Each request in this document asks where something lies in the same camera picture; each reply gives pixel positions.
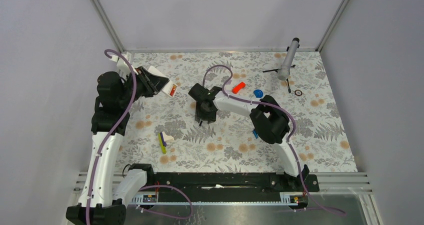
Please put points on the blue bottle cap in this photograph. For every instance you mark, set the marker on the blue bottle cap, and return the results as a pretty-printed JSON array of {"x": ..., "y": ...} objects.
[{"x": 258, "y": 93}]

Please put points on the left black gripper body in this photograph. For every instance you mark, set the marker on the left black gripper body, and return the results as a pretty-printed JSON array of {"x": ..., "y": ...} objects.
[{"x": 129, "y": 89}]

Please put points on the blue battery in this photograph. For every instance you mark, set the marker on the blue battery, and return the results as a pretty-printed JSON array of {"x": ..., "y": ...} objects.
[{"x": 255, "y": 134}]

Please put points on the orange cylinder block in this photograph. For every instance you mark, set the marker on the orange cylinder block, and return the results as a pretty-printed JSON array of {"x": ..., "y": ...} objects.
[{"x": 238, "y": 88}]

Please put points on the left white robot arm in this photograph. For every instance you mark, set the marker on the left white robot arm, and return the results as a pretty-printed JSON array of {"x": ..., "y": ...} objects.
[{"x": 100, "y": 203}]

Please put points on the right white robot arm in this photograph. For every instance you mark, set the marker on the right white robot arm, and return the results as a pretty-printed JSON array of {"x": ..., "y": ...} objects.
[{"x": 271, "y": 123}]

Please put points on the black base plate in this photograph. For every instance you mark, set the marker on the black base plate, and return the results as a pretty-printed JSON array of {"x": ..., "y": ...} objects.
[{"x": 227, "y": 188}]

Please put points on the white remote control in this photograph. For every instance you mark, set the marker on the white remote control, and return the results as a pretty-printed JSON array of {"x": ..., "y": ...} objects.
[{"x": 167, "y": 88}]

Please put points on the grey microphone on stand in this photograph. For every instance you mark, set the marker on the grey microphone on stand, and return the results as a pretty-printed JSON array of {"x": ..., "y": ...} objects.
[{"x": 284, "y": 71}]

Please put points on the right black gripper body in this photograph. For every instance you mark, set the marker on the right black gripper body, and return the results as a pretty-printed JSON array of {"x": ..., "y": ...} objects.
[{"x": 202, "y": 113}]

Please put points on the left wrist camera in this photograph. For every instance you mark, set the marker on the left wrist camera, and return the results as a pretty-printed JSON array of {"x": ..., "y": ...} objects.
[{"x": 122, "y": 67}]

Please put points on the purple green block stack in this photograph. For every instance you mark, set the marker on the purple green block stack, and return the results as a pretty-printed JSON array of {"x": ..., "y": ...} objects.
[{"x": 164, "y": 139}]

